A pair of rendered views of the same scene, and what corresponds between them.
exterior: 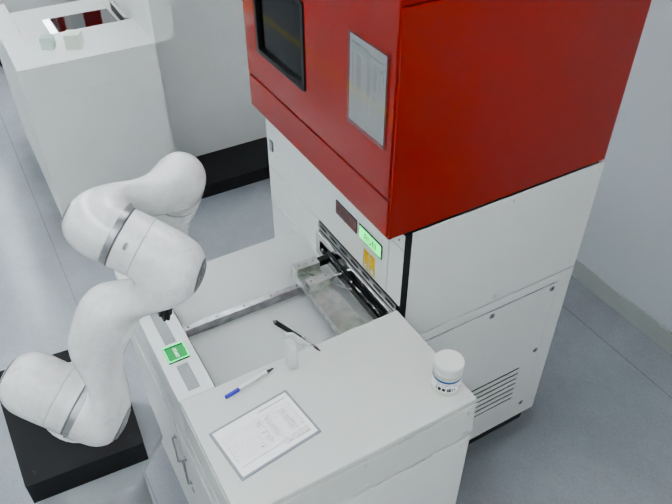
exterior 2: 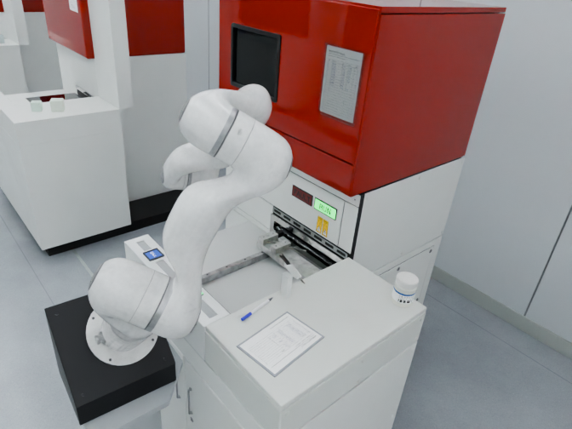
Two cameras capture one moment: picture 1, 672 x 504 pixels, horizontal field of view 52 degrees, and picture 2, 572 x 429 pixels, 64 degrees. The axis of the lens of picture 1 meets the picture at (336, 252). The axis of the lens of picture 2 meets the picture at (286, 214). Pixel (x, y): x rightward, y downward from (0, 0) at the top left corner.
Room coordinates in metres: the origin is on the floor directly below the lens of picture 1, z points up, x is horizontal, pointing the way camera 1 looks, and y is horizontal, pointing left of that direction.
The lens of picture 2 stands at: (0.00, 0.40, 1.91)
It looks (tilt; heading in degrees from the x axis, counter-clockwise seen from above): 29 degrees down; 347
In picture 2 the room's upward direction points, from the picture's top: 5 degrees clockwise
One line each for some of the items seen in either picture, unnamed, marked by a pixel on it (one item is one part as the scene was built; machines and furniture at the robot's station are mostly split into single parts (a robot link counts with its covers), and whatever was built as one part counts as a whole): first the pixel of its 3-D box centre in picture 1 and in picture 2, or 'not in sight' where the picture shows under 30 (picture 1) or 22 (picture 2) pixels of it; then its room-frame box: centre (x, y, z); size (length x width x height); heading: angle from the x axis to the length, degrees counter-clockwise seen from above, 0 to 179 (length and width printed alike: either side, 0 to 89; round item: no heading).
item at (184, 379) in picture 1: (164, 340); (173, 290); (1.27, 0.47, 0.89); 0.55 x 0.09 x 0.14; 30
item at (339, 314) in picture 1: (331, 304); (292, 261); (1.44, 0.01, 0.87); 0.36 x 0.08 x 0.03; 30
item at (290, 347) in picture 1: (296, 344); (290, 277); (1.13, 0.10, 1.03); 0.06 x 0.04 x 0.13; 120
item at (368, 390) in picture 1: (329, 418); (319, 333); (1.01, 0.02, 0.89); 0.62 x 0.35 x 0.14; 120
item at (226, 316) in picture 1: (257, 304); (236, 265); (1.47, 0.24, 0.84); 0.50 x 0.02 x 0.03; 120
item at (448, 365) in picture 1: (447, 373); (404, 289); (1.06, -0.27, 1.01); 0.07 x 0.07 x 0.10
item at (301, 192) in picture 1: (327, 214); (282, 199); (1.68, 0.02, 1.02); 0.82 x 0.03 x 0.40; 30
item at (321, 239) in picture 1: (352, 280); (305, 244); (1.52, -0.05, 0.89); 0.44 x 0.02 x 0.10; 30
